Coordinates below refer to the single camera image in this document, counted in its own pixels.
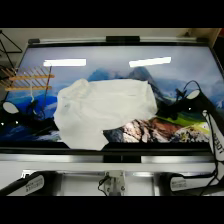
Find white shirt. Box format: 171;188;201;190
53;78;159;152

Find silver frame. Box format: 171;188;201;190
0;152;224;197

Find black cable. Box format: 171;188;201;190
97;175;113;196
175;79;204;100

